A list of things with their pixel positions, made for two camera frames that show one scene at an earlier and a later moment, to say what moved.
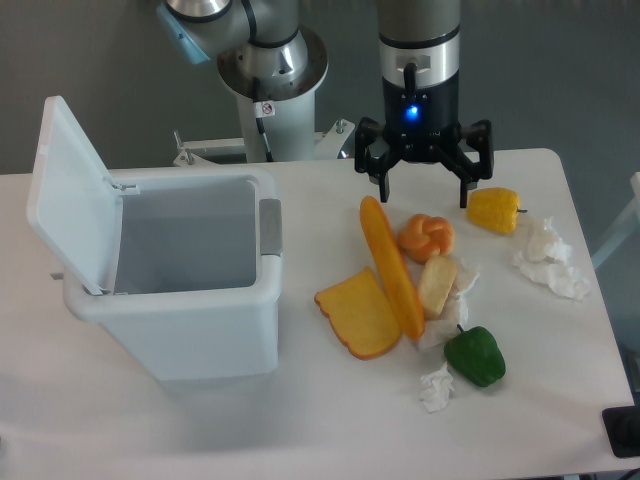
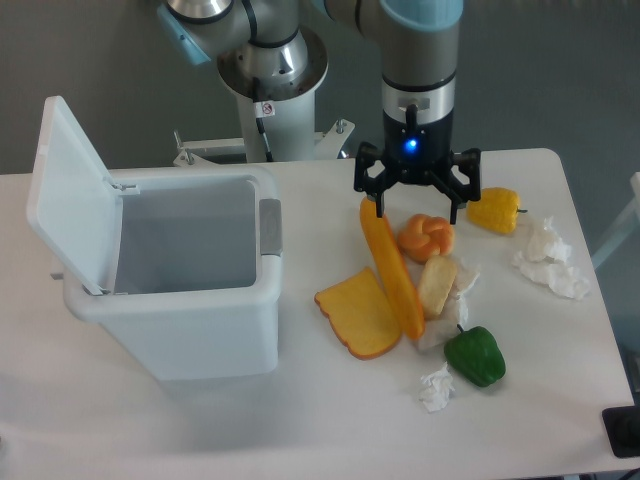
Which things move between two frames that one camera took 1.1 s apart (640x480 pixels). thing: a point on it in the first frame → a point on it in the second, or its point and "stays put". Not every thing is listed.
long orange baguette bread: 410,314 stays put
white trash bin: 200,271 stays put
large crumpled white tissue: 545,261 stays put
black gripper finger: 469,173 → 459,195
